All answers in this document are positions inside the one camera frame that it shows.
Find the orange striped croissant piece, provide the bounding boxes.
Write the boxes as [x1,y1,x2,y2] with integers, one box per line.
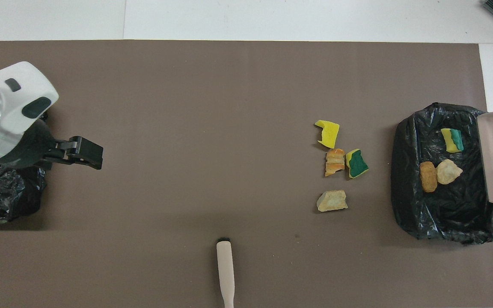
[437,159,463,185]
[325,148,346,177]

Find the beige hand brush black bristles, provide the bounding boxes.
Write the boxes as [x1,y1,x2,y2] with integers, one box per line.
[216,237,235,308]

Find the notched yellow sponge piece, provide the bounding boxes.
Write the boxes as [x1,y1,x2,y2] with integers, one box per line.
[314,120,340,149]

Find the black bag lined bin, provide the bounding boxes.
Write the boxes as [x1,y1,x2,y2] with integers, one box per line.
[391,102,493,245]

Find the pale torn bread chunk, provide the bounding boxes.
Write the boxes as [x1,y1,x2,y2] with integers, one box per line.
[316,190,349,213]

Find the brown table mat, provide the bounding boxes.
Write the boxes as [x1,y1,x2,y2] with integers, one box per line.
[0,40,493,308]

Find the yellow sponge wedge green backing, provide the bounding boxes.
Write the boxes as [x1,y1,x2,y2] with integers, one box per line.
[440,128,464,153]

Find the green yellow sponge piece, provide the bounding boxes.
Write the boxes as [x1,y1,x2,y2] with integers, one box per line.
[345,148,369,179]

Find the black bin with pink scrap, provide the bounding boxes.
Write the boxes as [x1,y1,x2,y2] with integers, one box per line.
[0,109,49,222]

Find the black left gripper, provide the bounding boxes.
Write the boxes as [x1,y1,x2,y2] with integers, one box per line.
[0,120,104,170]

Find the brown bread roll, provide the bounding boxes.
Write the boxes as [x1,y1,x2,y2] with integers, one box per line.
[420,161,438,193]

